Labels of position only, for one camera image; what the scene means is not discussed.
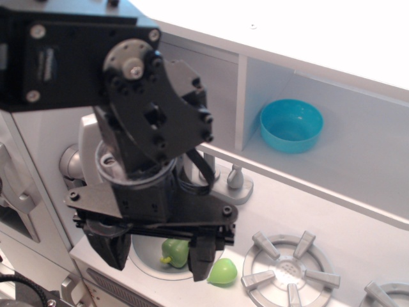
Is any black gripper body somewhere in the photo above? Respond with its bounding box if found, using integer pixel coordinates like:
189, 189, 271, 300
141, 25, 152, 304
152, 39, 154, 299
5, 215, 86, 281
64, 166, 238, 246

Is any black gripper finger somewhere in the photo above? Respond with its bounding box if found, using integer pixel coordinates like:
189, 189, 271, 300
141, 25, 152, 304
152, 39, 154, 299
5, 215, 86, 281
83, 222, 131, 271
188, 236, 224, 281

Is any white toy microwave door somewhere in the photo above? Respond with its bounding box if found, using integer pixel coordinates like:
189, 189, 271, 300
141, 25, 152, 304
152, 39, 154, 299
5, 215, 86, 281
78, 114, 102, 185

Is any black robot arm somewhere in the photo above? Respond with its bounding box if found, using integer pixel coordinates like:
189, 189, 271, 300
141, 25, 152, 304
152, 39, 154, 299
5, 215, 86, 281
1, 1, 238, 281

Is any green toy bell pepper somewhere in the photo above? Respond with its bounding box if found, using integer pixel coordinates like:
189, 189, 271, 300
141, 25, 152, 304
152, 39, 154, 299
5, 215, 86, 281
160, 239, 189, 269

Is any light green toy pear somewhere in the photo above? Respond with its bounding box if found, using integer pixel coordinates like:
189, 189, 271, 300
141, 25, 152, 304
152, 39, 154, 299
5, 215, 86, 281
206, 258, 238, 285

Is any grey round sink basin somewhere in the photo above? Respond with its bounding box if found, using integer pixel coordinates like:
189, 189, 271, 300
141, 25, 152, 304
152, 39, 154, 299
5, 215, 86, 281
129, 235, 226, 281

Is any grey toy faucet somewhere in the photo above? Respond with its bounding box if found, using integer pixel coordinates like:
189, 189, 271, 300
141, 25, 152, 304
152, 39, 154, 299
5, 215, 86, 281
183, 153, 254, 205

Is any grey toy stove burner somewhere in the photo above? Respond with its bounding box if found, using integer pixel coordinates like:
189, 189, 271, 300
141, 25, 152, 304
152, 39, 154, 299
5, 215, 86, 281
241, 231, 341, 306

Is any blue plastic bowl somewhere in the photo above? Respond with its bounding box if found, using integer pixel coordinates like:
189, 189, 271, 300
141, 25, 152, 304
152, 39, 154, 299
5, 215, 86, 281
259, 99, 324, 154

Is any white toy kitchen shelf unit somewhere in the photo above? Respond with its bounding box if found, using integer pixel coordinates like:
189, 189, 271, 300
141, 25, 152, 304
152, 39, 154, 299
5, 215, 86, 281
159, 21, 408, 230

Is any grey oven door handle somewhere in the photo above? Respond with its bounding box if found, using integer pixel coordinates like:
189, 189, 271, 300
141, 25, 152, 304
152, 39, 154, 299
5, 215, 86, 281
61, 277, 84, 306

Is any grey fridge door handle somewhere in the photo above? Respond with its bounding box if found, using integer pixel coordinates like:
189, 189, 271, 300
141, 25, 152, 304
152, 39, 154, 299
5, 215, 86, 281
1, 143, 40, 215

